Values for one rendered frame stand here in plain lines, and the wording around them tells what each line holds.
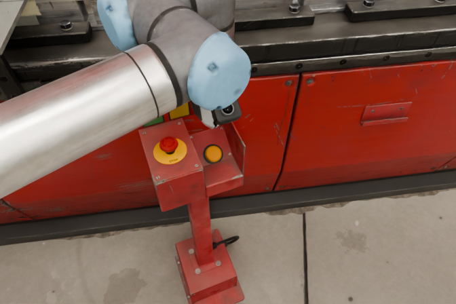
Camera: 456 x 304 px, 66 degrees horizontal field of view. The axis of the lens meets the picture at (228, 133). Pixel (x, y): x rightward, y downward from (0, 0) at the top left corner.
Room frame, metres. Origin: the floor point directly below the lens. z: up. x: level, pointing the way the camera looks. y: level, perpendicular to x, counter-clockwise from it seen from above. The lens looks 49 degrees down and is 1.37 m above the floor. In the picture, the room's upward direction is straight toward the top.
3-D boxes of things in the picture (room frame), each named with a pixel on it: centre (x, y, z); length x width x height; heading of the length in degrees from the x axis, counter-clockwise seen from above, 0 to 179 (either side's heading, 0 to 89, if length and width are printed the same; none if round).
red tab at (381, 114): (0.77, -0.50, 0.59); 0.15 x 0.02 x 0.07; 98
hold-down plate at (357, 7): (0.87, -0.47, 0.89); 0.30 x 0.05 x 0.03; 98
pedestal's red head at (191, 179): (0.49, 0.08, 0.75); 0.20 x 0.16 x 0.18; 111
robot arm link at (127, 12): (0.41, 0.10, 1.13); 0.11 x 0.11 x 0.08; 36
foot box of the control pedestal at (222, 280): (0.47, 0.07, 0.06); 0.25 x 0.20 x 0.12; 21
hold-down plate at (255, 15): (0.81, -0.07, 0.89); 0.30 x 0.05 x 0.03; 98
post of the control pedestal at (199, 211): (0.49, 0.08, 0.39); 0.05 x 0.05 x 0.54; 21
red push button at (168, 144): (0.47, 0.12, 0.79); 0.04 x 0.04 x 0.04
